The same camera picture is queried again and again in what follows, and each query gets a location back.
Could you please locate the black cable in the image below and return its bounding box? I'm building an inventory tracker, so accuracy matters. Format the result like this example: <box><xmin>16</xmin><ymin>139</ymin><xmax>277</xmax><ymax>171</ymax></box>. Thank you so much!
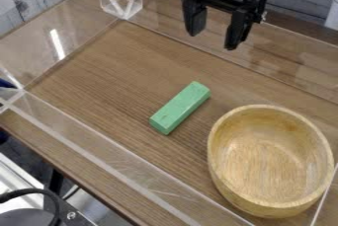
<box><xmin>0</xmin><ymin>188</ymin><xmax>62</xmax><ymax>226</ymax></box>

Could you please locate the black metal stand base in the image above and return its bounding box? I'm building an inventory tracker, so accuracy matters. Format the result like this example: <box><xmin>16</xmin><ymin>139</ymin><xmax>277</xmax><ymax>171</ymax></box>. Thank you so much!
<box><xmin>44</xmin><ymin>170</ymin><xmax>97</xmax><ymax>226</ymax></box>

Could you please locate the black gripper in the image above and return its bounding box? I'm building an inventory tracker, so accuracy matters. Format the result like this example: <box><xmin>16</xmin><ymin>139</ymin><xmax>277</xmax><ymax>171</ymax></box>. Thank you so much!
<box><xmin>180</xmin><ymin>0</ymin><xmax>268</xmax><ymax>50</ymax></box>

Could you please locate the light wooden bowl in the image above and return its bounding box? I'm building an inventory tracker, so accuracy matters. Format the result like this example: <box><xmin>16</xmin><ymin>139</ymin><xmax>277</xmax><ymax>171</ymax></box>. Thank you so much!
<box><xmin>207</xmin><ymin>105</ymin><xmax>334</xmax><ymax>218</ymax></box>

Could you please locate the clear acrylic enclosure wall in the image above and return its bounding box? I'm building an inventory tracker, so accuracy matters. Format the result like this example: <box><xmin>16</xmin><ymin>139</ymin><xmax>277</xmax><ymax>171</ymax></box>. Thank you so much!
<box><xmin>0</xmin><ymin>0</ymin><xmax>338</xmax><ymax>226</ymax></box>

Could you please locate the green rectangular block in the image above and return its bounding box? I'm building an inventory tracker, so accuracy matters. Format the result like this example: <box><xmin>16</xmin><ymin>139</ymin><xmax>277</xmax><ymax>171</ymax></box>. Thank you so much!
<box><xmin>149</xmin><ymin>81</ymin><xmax>211</xmax><ymax>135</ymax></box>

